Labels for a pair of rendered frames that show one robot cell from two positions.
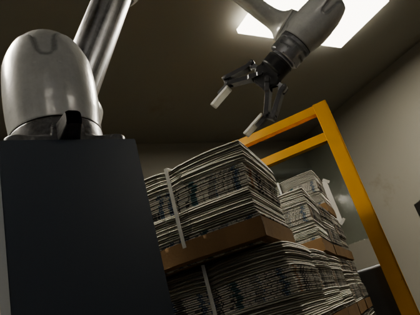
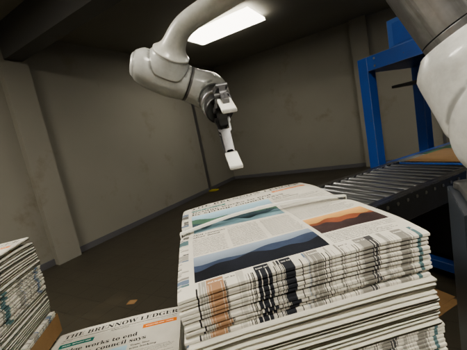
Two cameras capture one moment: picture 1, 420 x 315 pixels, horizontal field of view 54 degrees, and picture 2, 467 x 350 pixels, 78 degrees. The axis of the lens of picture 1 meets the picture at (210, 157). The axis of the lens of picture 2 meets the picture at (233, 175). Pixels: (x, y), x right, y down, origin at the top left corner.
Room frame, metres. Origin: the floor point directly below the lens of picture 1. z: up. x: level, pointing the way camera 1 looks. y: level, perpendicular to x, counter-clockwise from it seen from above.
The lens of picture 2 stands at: (1.28, 0.47, 1.21)
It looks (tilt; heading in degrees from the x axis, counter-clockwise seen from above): 8 degrees down; 245
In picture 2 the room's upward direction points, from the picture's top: 11 degrees counter-clockwise
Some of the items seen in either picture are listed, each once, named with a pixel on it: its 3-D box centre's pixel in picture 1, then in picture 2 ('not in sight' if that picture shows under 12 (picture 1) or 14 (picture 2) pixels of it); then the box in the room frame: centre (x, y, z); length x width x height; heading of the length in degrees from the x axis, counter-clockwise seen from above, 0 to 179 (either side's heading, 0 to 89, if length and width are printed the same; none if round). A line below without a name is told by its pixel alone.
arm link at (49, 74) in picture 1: (50, 90); not in sight; (0.64, 0.25, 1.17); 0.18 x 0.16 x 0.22; 22
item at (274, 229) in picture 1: (250, 242); not in sight; (1.02, -0.04, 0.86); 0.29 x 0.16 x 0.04; 162
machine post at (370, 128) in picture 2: not in sight; (377, 162); (-0.63, -1.01, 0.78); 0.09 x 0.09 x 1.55; 88
